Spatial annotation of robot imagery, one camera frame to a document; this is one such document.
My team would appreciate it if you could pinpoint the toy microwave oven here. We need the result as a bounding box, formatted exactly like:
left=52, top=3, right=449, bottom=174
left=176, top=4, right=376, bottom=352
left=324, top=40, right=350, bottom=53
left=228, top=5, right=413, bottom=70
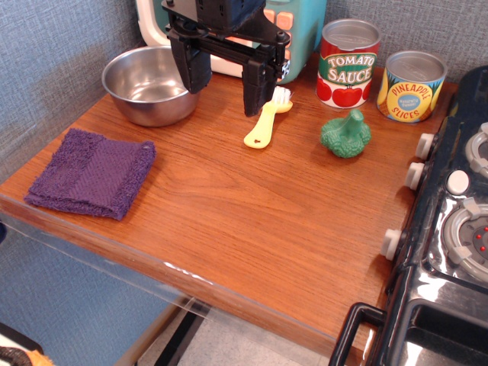
left=135, top=0, right=327, bottom=85

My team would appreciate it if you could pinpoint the yellow dish brush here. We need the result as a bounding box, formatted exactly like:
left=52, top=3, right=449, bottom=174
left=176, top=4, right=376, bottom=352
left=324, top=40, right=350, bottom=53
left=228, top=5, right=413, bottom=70
left=243, top=86, right=293, bottom=149

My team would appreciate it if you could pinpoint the purple folded towel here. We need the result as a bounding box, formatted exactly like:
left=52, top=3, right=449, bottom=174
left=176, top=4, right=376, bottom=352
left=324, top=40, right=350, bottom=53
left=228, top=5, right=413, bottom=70
left=24, top=128, right=156, bottom=221

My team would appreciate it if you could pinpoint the black oven door handle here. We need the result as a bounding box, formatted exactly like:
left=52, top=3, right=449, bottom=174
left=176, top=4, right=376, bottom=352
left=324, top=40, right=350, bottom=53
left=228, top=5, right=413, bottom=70
left=329, top=302, right=387, bottom=365

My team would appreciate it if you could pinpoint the stainless steel bowl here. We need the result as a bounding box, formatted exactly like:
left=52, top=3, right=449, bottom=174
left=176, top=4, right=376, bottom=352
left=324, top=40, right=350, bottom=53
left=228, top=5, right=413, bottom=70
left=101, top=45, right=199, bottom=127

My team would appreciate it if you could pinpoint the green toy broccoli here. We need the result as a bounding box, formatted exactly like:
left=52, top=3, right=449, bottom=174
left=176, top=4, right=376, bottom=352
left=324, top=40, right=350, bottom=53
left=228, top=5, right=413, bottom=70
left=320, top=109, right=372, bottom=159

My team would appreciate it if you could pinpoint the grey stove knob upper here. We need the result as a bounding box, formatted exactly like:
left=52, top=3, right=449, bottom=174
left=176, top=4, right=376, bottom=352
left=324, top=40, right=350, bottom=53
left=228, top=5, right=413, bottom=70
left=415, top=133, right=435, bottom=160

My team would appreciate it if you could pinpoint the black toy stove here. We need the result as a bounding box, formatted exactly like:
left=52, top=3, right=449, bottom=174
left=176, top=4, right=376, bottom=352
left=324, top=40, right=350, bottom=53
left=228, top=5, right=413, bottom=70
left=328, top=65, right=488, bottom=366

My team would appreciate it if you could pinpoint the grey stove knob middle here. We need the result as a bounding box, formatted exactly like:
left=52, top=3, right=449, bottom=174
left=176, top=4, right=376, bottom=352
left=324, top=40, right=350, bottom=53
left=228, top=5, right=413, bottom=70
left=404, top=162, right=425, bottom=191

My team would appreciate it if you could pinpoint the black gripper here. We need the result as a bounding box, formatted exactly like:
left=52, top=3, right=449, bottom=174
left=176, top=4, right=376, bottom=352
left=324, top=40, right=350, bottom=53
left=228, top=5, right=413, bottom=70
left=162, top=1, right=291, bottom=117

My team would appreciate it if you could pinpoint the grey stove knob lower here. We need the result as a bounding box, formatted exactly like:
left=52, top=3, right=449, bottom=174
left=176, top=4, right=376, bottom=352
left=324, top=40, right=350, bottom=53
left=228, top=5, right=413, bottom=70
left=380, top=229, right=403, bottom=261

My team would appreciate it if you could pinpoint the grey stove knob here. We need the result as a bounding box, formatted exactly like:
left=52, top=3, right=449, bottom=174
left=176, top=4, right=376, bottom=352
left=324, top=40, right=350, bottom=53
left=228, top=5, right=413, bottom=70
left=380, top=229, right=403, bottom=261
left=404, top=162, right=425, bottom=191
left=415, top=133, right=435, bottom=160

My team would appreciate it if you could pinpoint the pineapple slices can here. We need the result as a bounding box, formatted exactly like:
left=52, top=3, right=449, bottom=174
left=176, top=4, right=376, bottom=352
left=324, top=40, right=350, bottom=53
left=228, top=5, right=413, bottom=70
left=377, top=50, right=448, bottom=124

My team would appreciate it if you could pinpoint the tomato sauce can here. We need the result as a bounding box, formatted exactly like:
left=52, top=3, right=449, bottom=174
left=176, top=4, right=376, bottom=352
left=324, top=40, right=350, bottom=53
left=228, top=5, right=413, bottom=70
left=316, top=18, right=381, bottom=109

